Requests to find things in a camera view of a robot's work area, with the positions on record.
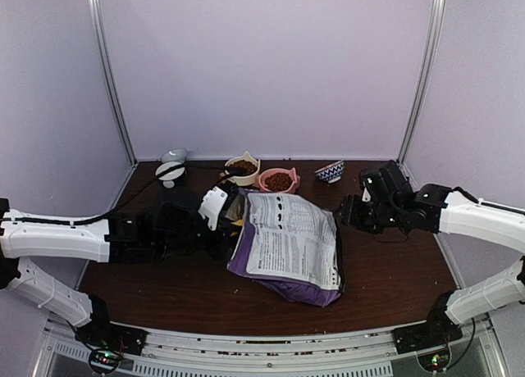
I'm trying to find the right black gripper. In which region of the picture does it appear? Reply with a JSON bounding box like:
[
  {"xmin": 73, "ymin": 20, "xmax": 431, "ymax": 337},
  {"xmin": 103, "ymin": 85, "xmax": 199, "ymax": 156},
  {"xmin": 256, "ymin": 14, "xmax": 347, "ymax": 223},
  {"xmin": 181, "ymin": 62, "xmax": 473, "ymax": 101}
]
[{"xmin": 332, "ymin": 195, "xmax": 402, "ymax": 234}]

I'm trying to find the blue zigzag patterned bowl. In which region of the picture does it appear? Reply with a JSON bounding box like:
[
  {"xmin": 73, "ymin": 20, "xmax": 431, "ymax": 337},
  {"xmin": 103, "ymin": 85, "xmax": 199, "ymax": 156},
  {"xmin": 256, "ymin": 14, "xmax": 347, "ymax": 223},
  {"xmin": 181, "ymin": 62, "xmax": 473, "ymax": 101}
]
[{"xmin": 314, "ymin": 160, "xmax": 345, "ymax": 184}]

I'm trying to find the left aluminium frame post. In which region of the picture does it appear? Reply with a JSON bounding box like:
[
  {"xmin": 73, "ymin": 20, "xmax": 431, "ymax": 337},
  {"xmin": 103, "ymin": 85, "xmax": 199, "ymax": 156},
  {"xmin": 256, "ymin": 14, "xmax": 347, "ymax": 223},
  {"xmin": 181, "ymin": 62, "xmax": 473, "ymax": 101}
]
[{"xmin": 87, "ymin": 0, "xmax": 137, "ymax": 166}]

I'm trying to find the navy white-dotted bowl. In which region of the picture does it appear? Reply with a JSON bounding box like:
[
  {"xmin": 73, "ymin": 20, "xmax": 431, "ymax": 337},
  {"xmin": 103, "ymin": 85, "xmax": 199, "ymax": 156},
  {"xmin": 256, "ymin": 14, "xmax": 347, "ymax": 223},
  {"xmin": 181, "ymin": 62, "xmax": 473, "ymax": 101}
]
[{"xmin": 155, "ymin": 161, "xmax": 186, "ymax": 189}]

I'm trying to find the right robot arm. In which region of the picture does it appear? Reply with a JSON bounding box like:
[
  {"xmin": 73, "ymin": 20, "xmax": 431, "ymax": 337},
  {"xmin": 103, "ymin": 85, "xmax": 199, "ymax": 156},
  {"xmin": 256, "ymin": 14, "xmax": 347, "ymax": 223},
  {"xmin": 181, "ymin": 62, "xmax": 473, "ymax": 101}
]
[{"xmin": 338, "ymin": 161, "xmax": 524, "ymax": 346}]

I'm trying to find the aluminium frame post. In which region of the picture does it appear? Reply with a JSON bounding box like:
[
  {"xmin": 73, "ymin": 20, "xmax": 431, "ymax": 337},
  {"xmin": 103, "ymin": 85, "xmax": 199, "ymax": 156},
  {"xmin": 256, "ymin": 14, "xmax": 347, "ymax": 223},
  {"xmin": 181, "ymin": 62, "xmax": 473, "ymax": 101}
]
[
  {"xmin": 87, "ymin": 0, "xmax": 137, "ymax": 166},
  {"xmin": 397, "ymin": 0, "xmax": 446, "ymax": 165}
]

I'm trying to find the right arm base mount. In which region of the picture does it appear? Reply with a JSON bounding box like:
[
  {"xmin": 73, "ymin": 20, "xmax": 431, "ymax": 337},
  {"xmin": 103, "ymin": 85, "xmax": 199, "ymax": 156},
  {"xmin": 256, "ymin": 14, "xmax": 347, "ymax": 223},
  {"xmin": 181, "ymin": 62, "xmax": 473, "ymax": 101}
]
[{"xmin": 392, "ymin": 291, "xmax": 463, "ymax": 354}]

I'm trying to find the purple pet food bag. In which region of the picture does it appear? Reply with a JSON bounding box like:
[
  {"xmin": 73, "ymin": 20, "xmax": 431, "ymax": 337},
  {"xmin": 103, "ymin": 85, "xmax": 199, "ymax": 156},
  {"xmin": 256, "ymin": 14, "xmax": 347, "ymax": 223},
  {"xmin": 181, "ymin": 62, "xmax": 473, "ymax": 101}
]
[{"xmin": 226, "ymin": 191, "xmax": 345, "ymax": 307}]

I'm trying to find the brown kibble in cream bowl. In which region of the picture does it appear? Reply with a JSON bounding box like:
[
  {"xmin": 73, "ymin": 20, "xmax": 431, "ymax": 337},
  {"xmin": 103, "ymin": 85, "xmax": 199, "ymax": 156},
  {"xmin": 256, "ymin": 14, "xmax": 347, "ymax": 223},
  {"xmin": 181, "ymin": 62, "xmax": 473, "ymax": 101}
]
[{"xmin": 227, "ymin": 160, "xmax": 258, "ymax": 176}]

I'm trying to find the right aluminium frame post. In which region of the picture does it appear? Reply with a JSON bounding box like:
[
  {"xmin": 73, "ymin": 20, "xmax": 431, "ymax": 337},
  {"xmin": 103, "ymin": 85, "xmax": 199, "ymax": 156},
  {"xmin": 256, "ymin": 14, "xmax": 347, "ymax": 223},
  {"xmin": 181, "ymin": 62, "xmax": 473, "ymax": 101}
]
[{"xmin": 397, "ymin": 0, "xmax": 446, "ymax": 165}]

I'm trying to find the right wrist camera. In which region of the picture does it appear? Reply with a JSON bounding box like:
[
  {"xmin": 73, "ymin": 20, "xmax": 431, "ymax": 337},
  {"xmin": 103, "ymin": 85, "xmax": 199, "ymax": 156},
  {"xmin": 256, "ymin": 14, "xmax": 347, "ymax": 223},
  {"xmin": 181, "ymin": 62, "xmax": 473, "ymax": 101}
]
[{"xmin": 359, "ymin": 172, "xmax": 378, "ymax": 202}]

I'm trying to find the brown kibble in pink bowl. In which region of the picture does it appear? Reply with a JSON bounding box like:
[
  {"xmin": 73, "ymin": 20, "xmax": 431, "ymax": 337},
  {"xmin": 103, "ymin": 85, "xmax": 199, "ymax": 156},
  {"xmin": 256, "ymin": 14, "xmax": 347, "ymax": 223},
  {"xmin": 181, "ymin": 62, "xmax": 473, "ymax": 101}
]
[{"xmin": 264, "ymin": 172, "xmax": 293, "ymax": 192}]

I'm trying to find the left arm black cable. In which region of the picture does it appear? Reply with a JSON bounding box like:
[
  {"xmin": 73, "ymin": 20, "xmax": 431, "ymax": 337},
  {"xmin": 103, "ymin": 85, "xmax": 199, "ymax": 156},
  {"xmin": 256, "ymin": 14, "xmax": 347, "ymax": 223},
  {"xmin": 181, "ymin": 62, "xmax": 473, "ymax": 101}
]
[{"xmin": 0, "ymin": 160, "xmax": 249, "ymax": 230}]

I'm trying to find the light blue striped bowl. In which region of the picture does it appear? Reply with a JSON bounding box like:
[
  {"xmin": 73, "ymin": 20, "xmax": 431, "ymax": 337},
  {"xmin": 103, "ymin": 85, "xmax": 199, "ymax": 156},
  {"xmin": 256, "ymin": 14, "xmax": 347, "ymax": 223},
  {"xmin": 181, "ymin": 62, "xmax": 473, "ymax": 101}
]
[{"xmin": 161, "ymin": 148, "xmax": 188, "ymax": 164}]

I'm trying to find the pink cat-ear pet bowl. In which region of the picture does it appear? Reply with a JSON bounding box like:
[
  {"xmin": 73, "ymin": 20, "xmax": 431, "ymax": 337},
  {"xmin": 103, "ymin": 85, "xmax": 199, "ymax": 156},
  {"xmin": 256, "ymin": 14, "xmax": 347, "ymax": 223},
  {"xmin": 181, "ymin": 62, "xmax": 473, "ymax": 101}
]
[{"xmin": 256, "ymin": 168, "xmax": 300, "ymax": 193}]

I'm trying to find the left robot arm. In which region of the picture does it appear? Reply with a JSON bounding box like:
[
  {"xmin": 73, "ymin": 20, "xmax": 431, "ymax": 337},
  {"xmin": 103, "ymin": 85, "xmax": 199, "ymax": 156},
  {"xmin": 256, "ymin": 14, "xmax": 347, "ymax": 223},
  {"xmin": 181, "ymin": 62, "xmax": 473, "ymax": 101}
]
[{"xmin": 1, "ymin": 186, "xmax": 233, "ymax": 347}]

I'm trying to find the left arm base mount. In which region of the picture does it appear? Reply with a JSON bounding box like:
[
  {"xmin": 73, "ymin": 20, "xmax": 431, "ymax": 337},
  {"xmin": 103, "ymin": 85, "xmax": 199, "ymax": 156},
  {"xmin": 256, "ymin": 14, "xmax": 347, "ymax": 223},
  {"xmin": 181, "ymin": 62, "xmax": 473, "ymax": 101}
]
[{"xmin": 75, "ymin": 295, "xmax": 147, "ymax": 356}]

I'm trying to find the cream cat-ear pet bowl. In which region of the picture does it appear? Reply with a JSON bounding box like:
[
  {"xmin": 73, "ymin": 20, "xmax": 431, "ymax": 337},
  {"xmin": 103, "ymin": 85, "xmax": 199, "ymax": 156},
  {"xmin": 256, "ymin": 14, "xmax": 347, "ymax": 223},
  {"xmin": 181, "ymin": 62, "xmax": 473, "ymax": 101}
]
[{"xmin": 225, "ymin": 151, "xmax": 261, "ymax": 187}]

